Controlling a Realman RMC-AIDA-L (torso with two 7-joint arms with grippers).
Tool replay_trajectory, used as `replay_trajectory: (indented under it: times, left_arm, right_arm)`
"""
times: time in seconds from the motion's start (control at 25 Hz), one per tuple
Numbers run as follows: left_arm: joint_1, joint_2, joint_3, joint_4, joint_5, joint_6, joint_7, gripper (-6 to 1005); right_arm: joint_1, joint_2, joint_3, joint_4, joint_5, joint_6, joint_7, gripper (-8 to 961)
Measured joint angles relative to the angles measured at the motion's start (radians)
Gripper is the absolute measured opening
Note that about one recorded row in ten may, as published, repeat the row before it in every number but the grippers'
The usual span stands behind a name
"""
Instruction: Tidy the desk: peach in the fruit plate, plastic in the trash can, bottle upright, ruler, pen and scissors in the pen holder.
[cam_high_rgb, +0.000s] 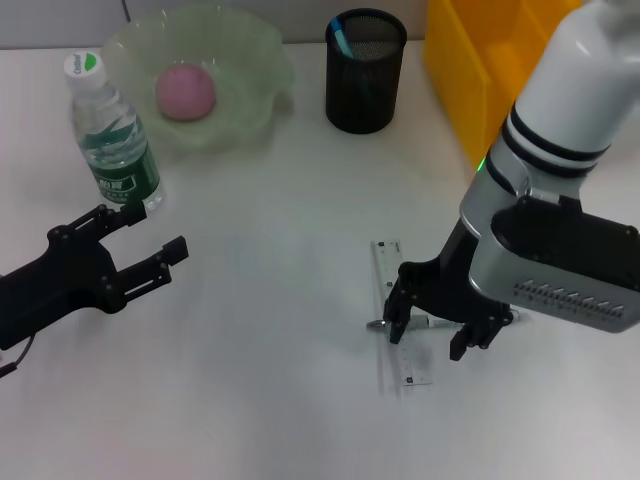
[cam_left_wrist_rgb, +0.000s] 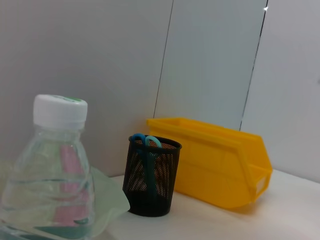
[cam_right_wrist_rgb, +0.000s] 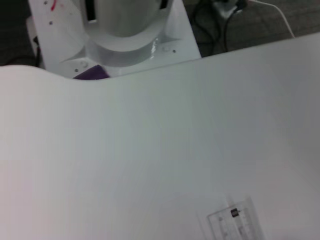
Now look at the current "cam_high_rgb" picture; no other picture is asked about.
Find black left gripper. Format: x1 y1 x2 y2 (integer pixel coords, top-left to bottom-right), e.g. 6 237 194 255
0 201 191 351

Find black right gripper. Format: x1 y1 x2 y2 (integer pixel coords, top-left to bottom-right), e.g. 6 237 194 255
382 228 515 362

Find clear plastic ruler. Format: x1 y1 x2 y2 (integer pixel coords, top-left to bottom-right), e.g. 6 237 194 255
370 239 435 397

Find clear green-label water bottle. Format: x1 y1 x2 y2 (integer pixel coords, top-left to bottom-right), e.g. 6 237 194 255
62 51 166 214

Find pink peach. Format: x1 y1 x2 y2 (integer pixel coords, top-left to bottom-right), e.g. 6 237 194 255
153 63 219 123

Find blue capped scissors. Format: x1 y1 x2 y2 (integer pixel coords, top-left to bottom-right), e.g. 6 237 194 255
328 16 355 57

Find silver white ballpoint pen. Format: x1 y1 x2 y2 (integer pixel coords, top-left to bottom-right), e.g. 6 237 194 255
366 312 521 333

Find translucent green fruit plate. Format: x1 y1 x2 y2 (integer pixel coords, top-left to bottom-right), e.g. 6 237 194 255
99 2 296 154

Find black mesh pen cup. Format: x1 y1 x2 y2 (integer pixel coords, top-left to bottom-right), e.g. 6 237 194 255
325 8 408 135

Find yellow plastic bin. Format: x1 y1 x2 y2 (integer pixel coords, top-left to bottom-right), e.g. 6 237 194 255
424 0 586 174

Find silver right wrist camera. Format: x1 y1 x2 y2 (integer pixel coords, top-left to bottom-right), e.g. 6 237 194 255
469 192 640 335

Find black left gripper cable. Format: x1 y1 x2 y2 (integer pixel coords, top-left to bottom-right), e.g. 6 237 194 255
0 333 37 380

